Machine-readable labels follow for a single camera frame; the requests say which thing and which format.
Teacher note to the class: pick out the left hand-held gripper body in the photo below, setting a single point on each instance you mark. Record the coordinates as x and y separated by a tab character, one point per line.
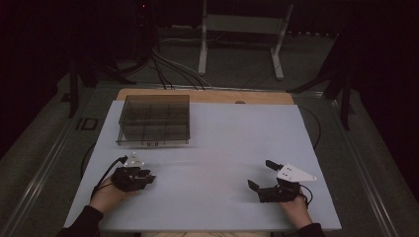
126	179

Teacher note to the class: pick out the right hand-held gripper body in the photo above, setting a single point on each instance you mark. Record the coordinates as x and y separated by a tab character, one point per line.
280	194

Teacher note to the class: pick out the dark transparent drawer box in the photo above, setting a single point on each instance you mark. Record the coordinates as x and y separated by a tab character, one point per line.
154	118

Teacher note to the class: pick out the person's left hand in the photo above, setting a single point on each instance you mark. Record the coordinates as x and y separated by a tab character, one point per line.
108	197

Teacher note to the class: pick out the person's right hand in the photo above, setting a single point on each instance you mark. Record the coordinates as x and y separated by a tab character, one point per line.
298	212

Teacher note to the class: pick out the white board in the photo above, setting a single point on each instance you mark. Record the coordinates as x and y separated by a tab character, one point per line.
210	171

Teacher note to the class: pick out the black stand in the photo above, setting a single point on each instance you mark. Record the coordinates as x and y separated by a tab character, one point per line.
73	95
345	98

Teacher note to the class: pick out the white metal stand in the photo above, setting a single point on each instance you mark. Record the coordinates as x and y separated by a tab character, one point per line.
243	23

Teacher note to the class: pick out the metal floor rail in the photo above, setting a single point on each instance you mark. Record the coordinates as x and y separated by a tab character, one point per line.
365	177
42	177

